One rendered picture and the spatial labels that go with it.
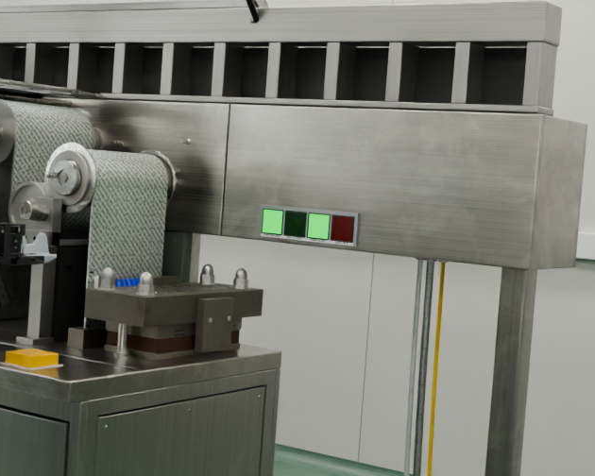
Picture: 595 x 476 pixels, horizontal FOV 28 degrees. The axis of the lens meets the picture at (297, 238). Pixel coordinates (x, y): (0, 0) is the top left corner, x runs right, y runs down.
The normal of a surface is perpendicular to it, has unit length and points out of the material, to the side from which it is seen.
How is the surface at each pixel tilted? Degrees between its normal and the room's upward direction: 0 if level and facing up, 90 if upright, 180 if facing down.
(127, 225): 90
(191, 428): 90
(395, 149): 90
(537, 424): 90
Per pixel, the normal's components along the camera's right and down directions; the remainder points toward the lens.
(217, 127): -0.56, 0.00
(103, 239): 0.83, 0.09
